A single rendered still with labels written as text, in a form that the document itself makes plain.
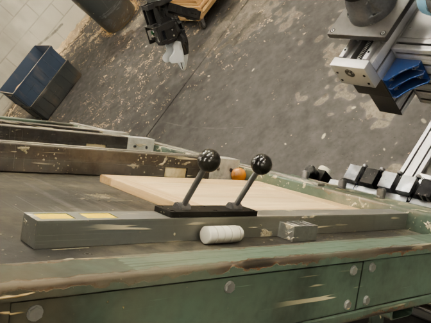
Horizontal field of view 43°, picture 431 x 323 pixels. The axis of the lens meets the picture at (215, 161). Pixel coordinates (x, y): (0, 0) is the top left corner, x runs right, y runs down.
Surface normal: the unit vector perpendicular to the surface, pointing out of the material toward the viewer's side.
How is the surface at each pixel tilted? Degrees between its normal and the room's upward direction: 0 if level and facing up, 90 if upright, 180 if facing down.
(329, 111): 0
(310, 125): 0
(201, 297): 90
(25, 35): 90
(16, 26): 90
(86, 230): 90
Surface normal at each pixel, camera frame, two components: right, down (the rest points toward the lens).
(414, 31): -0.57, -0.55
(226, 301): 0.64, 0.16
